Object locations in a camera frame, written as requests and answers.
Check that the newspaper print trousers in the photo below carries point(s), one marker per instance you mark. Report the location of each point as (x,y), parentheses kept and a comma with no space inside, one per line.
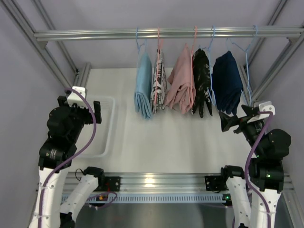
(162,85)

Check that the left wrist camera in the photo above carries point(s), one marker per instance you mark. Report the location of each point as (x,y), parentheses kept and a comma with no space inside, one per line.
(74,98)

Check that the navy blue trousers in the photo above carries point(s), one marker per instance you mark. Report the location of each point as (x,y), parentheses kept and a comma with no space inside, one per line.
(226,83)

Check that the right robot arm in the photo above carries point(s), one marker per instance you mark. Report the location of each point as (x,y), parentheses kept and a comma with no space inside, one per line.
(256,189)

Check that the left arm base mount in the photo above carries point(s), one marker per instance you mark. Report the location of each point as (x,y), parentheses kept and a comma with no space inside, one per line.
(110,183)

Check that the aluminium hanging rail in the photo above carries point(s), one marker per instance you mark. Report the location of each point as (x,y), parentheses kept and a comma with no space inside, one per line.
(152,33)

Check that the white plastic basket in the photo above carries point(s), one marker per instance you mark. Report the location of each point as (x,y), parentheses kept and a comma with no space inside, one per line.
(100,145)

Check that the black patterned trousers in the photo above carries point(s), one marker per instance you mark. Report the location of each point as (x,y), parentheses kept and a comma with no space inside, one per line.
(202,83)

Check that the light blue trousers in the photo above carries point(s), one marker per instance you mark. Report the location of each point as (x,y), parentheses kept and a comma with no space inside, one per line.
(143,87)

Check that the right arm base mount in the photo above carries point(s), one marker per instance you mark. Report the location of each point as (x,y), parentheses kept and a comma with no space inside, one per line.
(215,183)

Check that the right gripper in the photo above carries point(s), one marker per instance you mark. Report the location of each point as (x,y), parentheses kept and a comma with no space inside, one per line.
(241,121)

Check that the pink trousers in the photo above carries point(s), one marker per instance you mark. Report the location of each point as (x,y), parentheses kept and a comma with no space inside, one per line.
(182,91)

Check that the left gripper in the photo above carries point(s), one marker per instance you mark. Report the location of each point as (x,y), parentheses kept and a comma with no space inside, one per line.
(79,108)

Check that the slotted cable duct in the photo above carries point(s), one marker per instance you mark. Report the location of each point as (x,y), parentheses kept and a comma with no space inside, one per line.
(160,198)

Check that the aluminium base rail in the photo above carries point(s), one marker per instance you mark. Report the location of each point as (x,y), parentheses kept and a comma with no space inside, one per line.
(154,183)

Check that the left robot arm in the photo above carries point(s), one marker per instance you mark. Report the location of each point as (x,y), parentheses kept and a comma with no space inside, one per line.
(65,124)

